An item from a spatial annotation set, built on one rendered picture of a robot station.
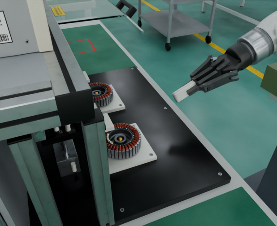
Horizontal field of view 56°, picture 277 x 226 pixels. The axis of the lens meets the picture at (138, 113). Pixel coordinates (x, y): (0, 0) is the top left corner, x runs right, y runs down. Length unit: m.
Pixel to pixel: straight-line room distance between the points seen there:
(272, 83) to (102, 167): 0.79
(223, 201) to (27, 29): 0.54
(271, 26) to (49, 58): 0.60
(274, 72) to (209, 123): 1.09
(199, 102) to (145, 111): 1.46
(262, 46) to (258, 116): 1.53
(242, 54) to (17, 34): 0.56
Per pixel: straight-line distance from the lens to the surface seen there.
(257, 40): 0.79
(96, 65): 1.19
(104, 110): 0.85
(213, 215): 0.65
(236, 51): 0.77
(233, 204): 0.68
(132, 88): 0.97
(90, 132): 0.39
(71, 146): 0.68
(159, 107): 0.88
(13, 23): 0.43
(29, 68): 0.40
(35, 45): 0.44
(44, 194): 0.46
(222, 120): 2.14
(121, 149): 0.66
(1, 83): 0.38
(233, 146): 1.94
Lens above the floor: 1.29
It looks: 38 degrees down
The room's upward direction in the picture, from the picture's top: straight up
